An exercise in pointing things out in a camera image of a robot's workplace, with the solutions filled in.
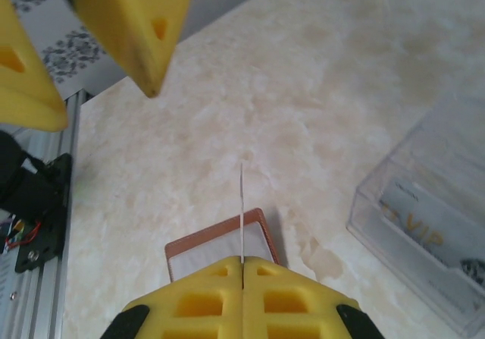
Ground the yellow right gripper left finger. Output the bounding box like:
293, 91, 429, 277
101, 256, 244, 339

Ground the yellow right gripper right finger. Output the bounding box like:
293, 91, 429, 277
242, 256, 384, 339

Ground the brown leather card holder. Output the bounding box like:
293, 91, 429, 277
164, 207, 284, 284

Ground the grey plastic card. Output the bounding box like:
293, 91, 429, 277
238, 161, 246, 261

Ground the gold lettered VIP card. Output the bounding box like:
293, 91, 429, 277
373, 179, 485, 317

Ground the clear plastic box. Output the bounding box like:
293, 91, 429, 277
346, 88, 485, 338

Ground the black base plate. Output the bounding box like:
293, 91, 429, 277
14, 152, 74, 275

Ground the aluminium mounting rail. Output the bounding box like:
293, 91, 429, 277
0, 88, 92, 339

